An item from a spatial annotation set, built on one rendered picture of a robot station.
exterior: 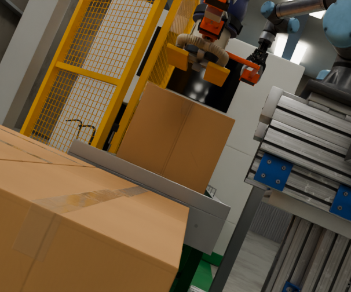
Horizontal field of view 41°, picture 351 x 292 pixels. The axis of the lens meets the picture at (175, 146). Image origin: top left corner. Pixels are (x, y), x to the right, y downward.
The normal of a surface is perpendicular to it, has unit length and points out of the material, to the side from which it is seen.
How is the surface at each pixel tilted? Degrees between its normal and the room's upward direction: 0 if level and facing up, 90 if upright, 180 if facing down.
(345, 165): 90
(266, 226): 90
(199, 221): 90
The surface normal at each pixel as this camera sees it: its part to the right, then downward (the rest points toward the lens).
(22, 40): -0.04, -0.07
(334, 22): -0.59, -0.15
